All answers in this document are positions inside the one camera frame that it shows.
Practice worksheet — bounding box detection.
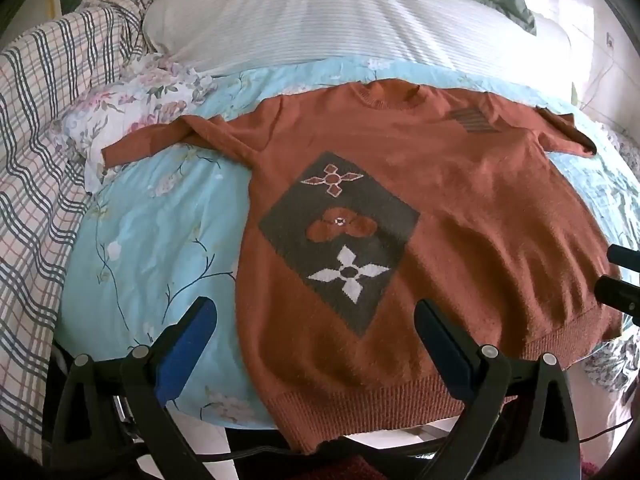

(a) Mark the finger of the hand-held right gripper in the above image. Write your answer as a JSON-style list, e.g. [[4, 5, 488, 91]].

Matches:
[[607, 245, 640, 265], [594, 275, 640, 312]]

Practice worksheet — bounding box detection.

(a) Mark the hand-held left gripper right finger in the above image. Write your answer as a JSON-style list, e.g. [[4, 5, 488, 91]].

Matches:
[[414, 299, 583, 480]]

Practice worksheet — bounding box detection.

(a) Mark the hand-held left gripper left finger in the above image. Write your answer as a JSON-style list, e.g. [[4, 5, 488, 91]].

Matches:
[[50, 296, 218, 480]]

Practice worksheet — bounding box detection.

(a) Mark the orange knit sweater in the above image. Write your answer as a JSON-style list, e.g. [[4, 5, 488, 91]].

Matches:
[[102, 80, 623, 456]]

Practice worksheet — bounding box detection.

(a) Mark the light blue floral bedsheet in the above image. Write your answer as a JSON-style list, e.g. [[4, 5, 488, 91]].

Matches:
[[55, 55, 640, 431]]

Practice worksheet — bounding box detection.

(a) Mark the plaid blanket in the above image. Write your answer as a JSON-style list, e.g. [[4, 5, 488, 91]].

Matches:
[[0, 0, 161, 461]]

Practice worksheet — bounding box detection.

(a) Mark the white floral quilt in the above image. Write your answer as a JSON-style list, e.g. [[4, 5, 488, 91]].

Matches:
[[50, 52, 226, 196]]

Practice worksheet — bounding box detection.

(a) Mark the white striped duvet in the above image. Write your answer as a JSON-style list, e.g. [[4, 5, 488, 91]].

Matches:
[[142, 0, 573, 96]]

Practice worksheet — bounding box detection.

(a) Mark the black cable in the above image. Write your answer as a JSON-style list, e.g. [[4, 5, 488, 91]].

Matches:
[[197, 432, 306, 462]]

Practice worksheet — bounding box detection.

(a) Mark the white wall cable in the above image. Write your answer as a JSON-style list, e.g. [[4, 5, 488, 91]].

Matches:
[[579, 49, 617, 111]]

